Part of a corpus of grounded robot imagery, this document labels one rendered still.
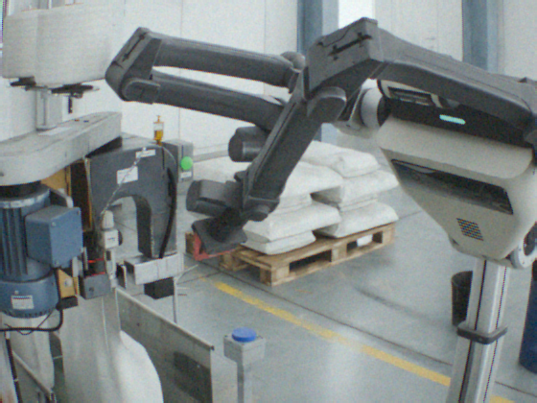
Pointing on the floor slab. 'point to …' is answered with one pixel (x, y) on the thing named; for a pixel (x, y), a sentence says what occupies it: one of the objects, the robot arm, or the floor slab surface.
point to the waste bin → (530, 327)
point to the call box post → (244, 383)
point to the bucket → (461, 283)
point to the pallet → (272, 264)
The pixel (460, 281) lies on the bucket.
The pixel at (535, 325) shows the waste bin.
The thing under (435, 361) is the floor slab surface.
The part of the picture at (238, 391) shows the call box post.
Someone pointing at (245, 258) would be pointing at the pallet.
